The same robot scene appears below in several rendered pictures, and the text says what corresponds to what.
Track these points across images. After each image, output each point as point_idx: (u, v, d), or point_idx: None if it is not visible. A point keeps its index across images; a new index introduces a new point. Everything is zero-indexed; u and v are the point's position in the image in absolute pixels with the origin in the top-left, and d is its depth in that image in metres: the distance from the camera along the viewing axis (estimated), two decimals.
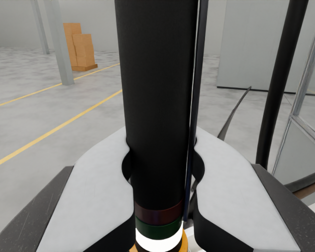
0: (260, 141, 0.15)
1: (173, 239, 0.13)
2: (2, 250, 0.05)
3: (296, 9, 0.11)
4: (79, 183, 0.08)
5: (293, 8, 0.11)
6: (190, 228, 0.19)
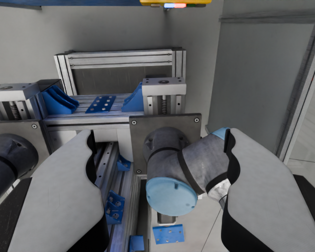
0: None
1: None
2: None
3: None
4: (40, 194, 0.07)
5: None
6: None
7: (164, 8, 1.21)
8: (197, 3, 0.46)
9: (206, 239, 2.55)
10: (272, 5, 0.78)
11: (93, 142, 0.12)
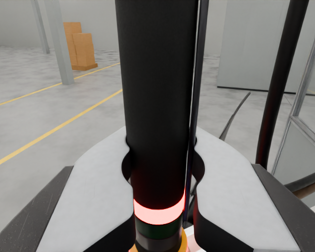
0: (260, 141, 0.16)
1: (173, 238, 0.13)
2: (1, 250, 0.05)
3: (296, 10, 0.11)
4: (79, 183, 0.08)
5: (293, 9, 0.11)
6: (189, 227, 0.19)
7: None
8: None
9: None
10: None
11: None
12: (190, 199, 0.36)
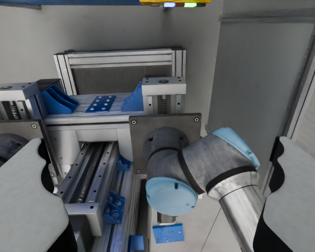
0: None
1: None
2: None
3: None
4: None
5: None
6: None
7: (164, 8, 1.20)
8: (197, 3, 0.46)
9: (206, 239, 2.55)
10: (272, 5, 0.78)
11: (45, 152, 0.11)
12: None
